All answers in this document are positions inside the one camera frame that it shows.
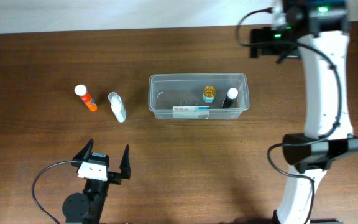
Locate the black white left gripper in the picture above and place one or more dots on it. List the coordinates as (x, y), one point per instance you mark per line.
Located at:
(114, 177)

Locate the small jar gold lid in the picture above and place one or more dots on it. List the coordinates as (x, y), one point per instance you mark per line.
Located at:
(209, 93)

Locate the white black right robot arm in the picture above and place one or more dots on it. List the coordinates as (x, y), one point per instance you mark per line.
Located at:
(317, 32)

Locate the clear plastic container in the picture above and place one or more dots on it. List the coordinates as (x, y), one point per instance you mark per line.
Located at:
(169, 90)

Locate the white spray bottle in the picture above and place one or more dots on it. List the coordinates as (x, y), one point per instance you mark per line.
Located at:
(117, 107)

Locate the white green medicine box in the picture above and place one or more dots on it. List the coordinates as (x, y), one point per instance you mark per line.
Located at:
(190, 112)

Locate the orange tube white cap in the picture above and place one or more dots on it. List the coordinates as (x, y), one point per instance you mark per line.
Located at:
(81, 91)

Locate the dark bottle white cap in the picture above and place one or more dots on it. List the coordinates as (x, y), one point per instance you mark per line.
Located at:
(230, 97)

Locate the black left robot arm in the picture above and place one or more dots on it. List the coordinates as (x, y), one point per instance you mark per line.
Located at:
(87, 206)

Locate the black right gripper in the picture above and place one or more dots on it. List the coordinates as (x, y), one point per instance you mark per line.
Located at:
(257, 43)

